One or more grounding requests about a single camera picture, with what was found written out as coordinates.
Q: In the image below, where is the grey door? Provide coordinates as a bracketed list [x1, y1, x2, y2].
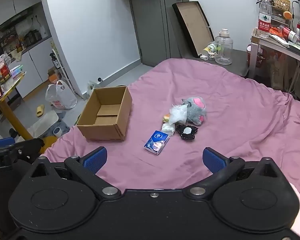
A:
[129, 0, 189, 67]

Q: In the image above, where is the pink bed sheet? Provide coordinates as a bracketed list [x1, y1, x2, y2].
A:
[41, 58, 300, 207]

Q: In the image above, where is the white tissue wad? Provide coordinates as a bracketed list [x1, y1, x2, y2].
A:
[161, 122, 175, 136]

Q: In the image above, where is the open cardboard box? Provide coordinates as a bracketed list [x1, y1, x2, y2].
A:
[77, 86, 132, 141]

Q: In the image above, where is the white tray lid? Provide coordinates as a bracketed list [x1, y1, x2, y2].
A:
[27, 110, 59, 138]

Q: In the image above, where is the blue tissue pack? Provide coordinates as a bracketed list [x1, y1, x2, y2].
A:
[144, 131, 170, 155]

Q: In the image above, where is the tape roll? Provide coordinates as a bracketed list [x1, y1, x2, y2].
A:
[53, 127, 63, 138]

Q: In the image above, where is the plush hamburger toy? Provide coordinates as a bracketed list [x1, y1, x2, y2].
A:
[162, 114, 170, 123]

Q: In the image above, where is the large clear water jug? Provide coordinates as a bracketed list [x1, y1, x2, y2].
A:
[215, 28, 233, 66]

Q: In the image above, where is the yellow slipper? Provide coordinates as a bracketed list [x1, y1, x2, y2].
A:
[36, 104, 45, 118]

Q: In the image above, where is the round yellow table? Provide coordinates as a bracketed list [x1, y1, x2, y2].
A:
[0, 72, 35, 140]

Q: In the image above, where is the black lace patch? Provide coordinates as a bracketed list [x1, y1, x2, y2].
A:
[176, 125, 198, 141]

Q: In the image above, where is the water bottle red label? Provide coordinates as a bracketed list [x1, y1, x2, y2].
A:
[257, 0, 272, 38]

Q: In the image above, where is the clear plastic bag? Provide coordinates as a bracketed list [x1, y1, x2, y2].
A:
[168, 105, 187, 125]

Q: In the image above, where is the white desk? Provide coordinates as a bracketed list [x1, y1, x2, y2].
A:
[248, 28, 300, 79]

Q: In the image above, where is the white plastic shopping bag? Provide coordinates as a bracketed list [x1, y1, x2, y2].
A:
[45, 80, 77, 109]

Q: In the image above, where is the grey pink plush paw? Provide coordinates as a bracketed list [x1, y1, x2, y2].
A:
[183, 96, 206, 126]

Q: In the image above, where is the white yellow jar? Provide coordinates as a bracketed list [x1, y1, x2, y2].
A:
[202, 42, 217, 56]

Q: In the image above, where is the black framed board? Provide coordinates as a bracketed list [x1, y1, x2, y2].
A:
[172, 1, 215, 58]

